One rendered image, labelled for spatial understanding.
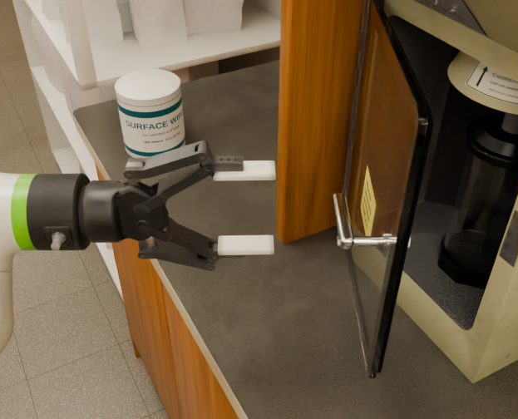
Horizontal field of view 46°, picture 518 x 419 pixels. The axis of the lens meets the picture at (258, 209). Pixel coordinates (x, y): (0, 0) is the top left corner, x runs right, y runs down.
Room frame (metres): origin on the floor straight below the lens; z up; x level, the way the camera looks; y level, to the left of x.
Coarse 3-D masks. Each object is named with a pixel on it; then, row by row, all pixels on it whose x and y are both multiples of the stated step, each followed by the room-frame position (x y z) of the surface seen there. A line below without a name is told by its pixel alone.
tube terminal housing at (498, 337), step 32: (448, 32) 0.65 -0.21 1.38; (512, 64) 0.57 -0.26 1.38; (416, 288) 0.62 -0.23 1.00; (512, 288) 0.50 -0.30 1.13; (416, 320) 0.60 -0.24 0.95; (448, 320) 0.56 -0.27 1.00; (480, 320) 0.51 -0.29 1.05; (512, 320) 0.51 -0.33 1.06; (448, 352) 0.54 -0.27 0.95; (480, 352) 0.50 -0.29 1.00; (512, 352) 0.53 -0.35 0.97
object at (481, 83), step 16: (464, 64) 0.66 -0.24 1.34; (480, 64) 0.64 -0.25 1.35; (464, 80) 0.64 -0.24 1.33; (480, 80) 0.62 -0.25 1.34; (496, 80) 0.61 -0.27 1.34; (512, 80) 0.60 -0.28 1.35; (480, 96) 0.61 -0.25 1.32; (496, 96) 0.60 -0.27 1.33; (512, 96) 0.59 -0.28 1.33; (512, 112) 0.59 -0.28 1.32
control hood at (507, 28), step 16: (464, 0) 0.55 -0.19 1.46; (480, 0) 0.52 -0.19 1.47; (496, 0) 0.49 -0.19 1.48; (512, 0) 0.46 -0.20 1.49; (480, 16) 0.54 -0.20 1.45; (496, 16) 0.51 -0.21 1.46; (512, 16) 0.48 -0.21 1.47; (480, 32) 0.58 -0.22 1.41; (496, 32) 0.54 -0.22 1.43; (512, 32) 0.51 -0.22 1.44; (512, 48) 0.54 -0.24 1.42
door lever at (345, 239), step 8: (336, 200) 0.57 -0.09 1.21; (344, 200) 0.57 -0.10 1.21; (336, 208) 0.56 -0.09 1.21; (344, 208) 0.55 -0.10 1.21; (336, 216) 0.54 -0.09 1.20; (344, 216) 0.54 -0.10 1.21; (336, 224) 0.54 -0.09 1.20; (344, 224) 0.52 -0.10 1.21; (344, 232) 0.51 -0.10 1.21; (352, 232) 0.51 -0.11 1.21; (384, 232) 0.51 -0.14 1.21; (344, 240) 0.50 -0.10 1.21; (352, 240) 0.50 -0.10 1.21; (360, 240) 0.50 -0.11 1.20; (368, 240) 0.50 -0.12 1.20; (376, 240) 0.50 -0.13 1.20; (384, 240) 0.50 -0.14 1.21; (344, 248) 0.50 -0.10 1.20; (352, 248) 0.50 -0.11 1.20; (384, 248) 0.49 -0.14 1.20
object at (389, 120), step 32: (384, 32) 0.65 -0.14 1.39; (384, 64) 0.62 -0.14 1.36; (384, 96) 0.60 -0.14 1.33; (416, 96) 0.49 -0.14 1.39; (384, 128) 0.58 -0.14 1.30; (416, 128) 0.47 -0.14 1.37; (352, 160) 0.74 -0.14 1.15; (384, 160) 0.56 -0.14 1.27; (416, 160) 0.46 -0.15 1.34; (352, 192) 0.71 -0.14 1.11; (384, 192) 0.54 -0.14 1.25; (352, 224) 0.68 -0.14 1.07; (384, 224) 0.51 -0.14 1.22; (352, 256) 0.66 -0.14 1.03; (384, 256) 0.49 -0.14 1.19; (352, 288) 0.63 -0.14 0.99; (384, 288) 0.47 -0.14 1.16; (384, 320) 0.46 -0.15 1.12
